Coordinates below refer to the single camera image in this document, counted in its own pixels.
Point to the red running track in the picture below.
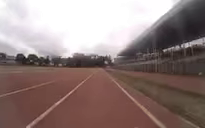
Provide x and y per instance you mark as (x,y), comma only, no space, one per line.
(93,103)

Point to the row of trees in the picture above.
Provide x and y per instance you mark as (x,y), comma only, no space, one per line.
(33,59)

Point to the roofed grandstand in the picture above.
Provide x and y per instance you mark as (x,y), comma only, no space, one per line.
(176,50)

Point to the grass strip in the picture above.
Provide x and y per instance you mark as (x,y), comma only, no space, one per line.
(176,98)

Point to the low pale building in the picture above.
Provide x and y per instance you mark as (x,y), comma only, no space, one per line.
(0,59)

